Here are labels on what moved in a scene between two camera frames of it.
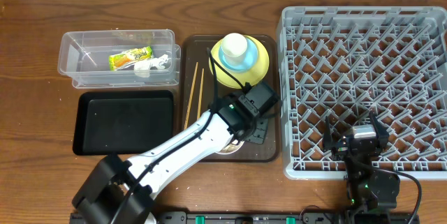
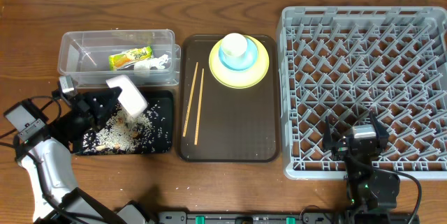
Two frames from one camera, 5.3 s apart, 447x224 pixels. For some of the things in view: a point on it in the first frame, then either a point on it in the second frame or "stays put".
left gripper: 262,137 to 77,108
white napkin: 142,68 stays put
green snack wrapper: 118,61 stays put
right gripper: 344,144 stays put
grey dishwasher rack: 348,63 stays put
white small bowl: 230,148 to 130,99
